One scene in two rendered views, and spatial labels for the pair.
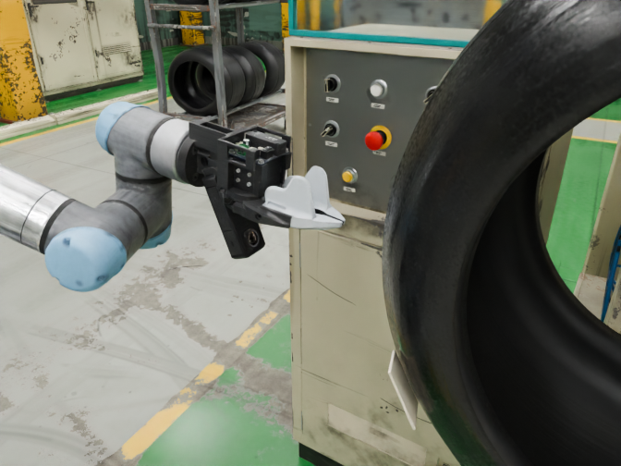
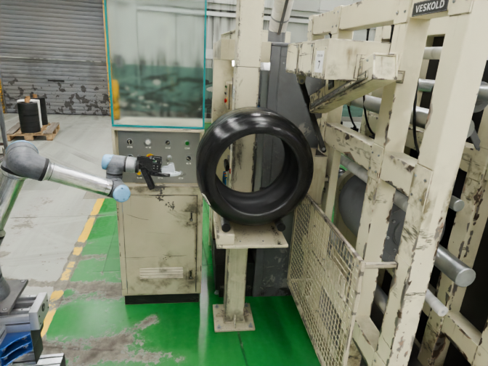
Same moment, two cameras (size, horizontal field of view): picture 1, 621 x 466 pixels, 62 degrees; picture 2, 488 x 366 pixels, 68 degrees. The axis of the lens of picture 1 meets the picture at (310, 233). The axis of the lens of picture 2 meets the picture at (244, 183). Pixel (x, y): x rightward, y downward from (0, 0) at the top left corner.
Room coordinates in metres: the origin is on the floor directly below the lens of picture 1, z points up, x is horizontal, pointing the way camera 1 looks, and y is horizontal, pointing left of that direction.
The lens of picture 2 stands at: (-0.97, 0.83, 1.69)
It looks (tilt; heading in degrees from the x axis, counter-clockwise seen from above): 19 degrees down; 319
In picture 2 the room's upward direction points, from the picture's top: 3 degrees clockwise
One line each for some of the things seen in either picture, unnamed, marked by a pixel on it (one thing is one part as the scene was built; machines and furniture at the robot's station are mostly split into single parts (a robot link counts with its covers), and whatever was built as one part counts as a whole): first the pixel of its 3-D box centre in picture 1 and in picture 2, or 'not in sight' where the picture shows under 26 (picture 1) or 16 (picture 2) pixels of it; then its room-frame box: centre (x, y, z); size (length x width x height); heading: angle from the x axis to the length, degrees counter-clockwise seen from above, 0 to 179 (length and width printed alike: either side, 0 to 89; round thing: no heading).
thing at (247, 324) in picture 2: not in sight; (233, 315); (0.60, -0.50, 0.02); 0.27 x 0.27 x 0.04; 58
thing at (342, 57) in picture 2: not in sight; (328, 60); (0.11, -0.56, 1.71); 0.61 x 0.25 x 0.15; 148
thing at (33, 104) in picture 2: not in sight; (32, 115); (7.31, -0.63, 0.38); 1.20 x 0.80 x 0.76; 160
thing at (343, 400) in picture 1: (413, 287); (162, 212); (1.17, -0.28, 0.63); 0.56 x 0.41 x 1.27; 58
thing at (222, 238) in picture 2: not in sight; (223, 224); (0.45, -0.26, 0.84); 0.36 x 0.09 x 0.06; 148
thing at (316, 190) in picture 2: not in sight; (307, 175); (0.36, -0.82, 1.05); 0.20 x 0.15 x 0.30; 148
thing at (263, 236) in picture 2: not in sight; (247, 230); (0.37, -0.38, 0.80); 0.37 x 0.36 x 0.02; 58
